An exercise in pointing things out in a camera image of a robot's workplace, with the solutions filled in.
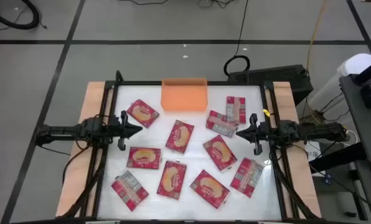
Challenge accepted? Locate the white paper sheet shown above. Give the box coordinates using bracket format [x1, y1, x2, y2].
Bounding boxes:
[304, 140, 322, 177]

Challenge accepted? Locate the dark grey desk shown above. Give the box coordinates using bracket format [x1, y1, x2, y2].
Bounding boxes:
[309, 74, 371, 224]

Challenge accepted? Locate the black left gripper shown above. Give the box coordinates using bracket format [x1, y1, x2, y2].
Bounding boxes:
[107, 110, 143, 151]

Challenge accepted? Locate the orange cardboard box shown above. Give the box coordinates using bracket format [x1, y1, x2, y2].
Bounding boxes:
[160, 77, 209, 113]

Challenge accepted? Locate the thick black hose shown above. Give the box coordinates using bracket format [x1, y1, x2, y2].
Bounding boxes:
[0, 0, 40, 30]

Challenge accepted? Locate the black metal table frame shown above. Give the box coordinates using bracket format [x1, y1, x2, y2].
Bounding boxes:
[60, 70, 320, 224]

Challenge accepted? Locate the yellow cable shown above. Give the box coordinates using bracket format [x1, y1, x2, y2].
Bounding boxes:
[304, 0, 328, 82]

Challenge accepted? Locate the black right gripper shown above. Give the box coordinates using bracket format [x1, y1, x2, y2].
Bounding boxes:
[236, 113, 276, 156]

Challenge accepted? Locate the red popcorn bag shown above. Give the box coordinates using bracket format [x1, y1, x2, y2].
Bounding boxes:
[165, 119, 195, 154]
[205, 110, 239, 139]
[202, 134, 238, 172]
[126, 98, 161, 129]
[189, 169, 232, 210]
[225, 95, 247, 125]
[110, 169, 150, 212]
[156, 160, 188, 200]
[126, 146, 162, 170]
[229, 157, 265, 199]

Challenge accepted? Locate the black pole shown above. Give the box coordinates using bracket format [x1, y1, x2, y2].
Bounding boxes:
[352, 55, 371, 86]

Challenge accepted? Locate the white plastic bin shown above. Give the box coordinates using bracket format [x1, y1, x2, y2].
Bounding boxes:
[308, 52, 371, 114]

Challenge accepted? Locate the black computer case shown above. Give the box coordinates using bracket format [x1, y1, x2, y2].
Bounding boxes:
[228, 64, 314, 98]

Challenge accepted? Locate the thin black cable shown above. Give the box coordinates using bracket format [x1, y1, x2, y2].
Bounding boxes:
[223, 0, 251, 78]

